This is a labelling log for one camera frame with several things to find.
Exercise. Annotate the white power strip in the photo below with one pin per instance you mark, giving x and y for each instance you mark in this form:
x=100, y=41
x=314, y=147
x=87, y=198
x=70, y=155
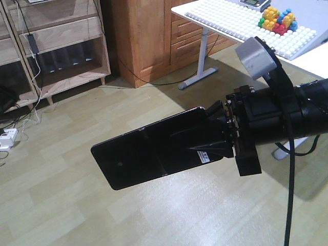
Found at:
x=8, y=138

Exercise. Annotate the white desk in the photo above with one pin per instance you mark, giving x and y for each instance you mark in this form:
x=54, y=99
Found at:
x=314, y=62

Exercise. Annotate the wooden cabinet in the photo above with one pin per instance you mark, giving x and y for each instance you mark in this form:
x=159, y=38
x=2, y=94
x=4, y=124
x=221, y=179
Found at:
x=146, y=40

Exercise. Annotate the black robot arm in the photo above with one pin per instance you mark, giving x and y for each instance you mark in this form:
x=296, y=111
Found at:
x=304, y=110

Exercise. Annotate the digital kitchen scale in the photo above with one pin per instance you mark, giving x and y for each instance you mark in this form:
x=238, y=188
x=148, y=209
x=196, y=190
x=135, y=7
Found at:
x=258, y=5

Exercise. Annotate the white studded building baseplate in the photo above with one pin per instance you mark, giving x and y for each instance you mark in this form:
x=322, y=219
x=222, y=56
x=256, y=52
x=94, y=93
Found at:
x=241, y=22

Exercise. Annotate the black foldable smartphone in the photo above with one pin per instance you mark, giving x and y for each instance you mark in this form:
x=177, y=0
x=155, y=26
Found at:
x=153, y=151

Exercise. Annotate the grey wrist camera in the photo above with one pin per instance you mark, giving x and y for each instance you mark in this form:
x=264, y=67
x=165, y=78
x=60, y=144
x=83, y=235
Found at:
x=256, y=57

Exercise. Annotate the wooden ladder shelf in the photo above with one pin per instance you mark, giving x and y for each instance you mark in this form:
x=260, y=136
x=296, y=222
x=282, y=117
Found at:
x=48, y=47

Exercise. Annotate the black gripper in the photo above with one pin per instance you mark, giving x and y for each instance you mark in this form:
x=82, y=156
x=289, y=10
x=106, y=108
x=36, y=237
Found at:
x=259, y=121

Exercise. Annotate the colourful toy brick pile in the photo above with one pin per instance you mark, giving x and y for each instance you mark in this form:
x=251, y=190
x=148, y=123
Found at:
x=278, y=22

